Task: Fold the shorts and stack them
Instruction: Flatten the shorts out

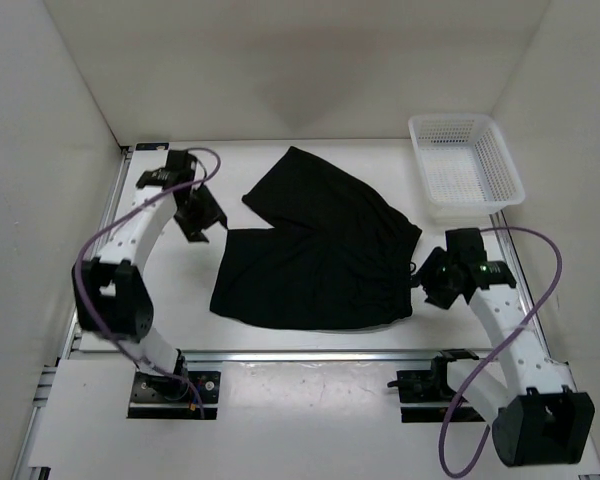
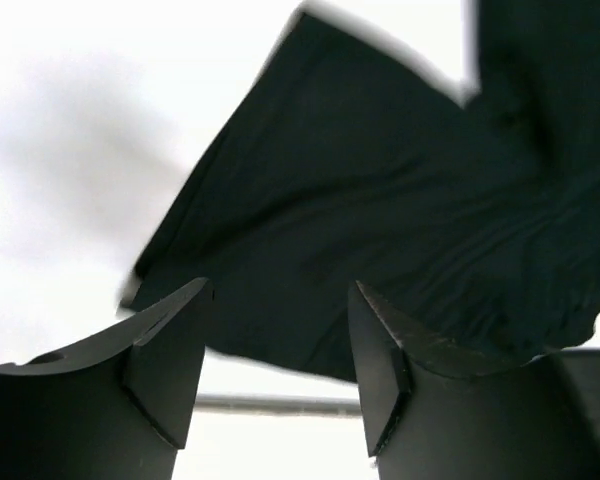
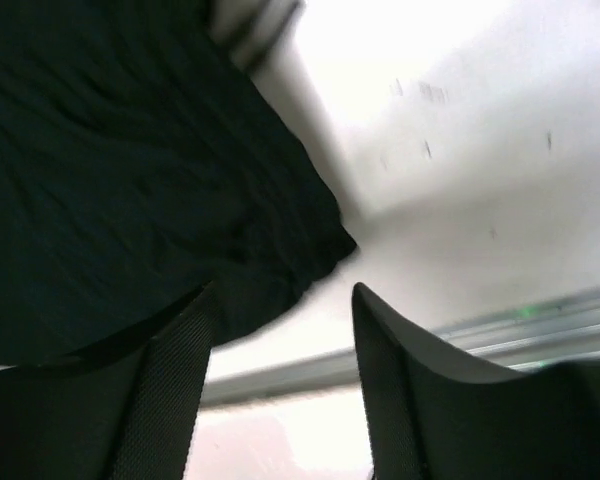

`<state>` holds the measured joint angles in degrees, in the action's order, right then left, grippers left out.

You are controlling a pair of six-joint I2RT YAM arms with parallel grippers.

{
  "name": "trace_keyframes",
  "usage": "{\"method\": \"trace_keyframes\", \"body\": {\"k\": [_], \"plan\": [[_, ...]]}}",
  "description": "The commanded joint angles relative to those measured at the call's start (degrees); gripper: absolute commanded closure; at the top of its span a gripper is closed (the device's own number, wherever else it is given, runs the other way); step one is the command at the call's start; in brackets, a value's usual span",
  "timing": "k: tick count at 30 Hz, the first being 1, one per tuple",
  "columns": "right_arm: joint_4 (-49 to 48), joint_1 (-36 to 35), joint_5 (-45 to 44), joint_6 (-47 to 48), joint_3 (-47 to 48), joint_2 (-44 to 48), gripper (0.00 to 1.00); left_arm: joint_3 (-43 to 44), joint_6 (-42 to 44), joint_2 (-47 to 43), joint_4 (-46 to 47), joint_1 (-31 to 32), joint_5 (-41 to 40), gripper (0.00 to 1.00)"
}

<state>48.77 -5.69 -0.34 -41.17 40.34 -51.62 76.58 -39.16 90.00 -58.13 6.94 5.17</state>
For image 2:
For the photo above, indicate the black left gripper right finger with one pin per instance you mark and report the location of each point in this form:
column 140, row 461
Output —
column 435, row 410

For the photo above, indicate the black shorts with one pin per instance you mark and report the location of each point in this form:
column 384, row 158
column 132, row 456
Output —
column 481, row 220

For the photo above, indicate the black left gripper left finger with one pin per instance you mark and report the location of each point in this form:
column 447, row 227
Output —
column 114, row 406

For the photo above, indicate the aluminium table edge rail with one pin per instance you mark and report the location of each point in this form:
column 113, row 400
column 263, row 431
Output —
column 280, row 405

